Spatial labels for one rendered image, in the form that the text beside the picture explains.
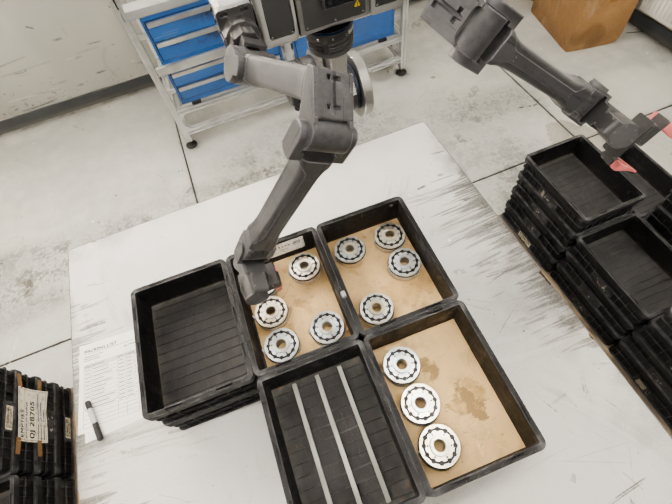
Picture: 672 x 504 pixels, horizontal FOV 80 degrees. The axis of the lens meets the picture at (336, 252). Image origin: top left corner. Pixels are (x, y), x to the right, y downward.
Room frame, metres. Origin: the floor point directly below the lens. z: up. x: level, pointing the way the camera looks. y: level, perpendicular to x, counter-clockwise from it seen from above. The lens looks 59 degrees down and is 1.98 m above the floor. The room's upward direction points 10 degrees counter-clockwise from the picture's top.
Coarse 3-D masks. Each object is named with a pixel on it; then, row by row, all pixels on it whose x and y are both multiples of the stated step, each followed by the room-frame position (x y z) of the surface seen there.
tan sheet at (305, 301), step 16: (288, 288) 0.60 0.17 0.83; (304, 288) 0.59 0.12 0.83; (320, 288) 0.58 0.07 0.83; (288, 304) 0.55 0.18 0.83; (304, 304) 0.54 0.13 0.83; (320, 304) 0.53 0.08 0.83; (336, 304) 0.52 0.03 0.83; (288, 320) 0.49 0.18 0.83; (304, 320) 0.48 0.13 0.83; (304, 336) 0.43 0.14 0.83; (304, 352) 0.38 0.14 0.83
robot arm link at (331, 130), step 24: (240, 48) 0.86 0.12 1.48; (240, 72) 0.80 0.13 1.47; (264, 72) 0.73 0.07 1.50; (288, 72) 0.65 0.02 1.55; (312, 72) 0.55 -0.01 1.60; (336, 72) 0.57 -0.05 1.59; (312, 96) 0.53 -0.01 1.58; (336, 96) 0.54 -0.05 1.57; (312, 120) 0.50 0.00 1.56; (336, 120) 0.51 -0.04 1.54; (312, 144) 0.48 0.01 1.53; (336, 144) 0.49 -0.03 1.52
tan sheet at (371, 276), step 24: (336, 240) 0.75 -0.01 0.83; (408, 240) 0.70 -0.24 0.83; (336, 264) 0.66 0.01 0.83; (360, 264) 0.64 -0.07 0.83; (384, 264) 0.62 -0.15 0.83; (360, 288) 0.55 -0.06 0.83; (384, 288) 0.54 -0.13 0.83; (408, 288) 0.52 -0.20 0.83; (432, 288) 0.51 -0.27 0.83; (408, 312) 0.45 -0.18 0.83
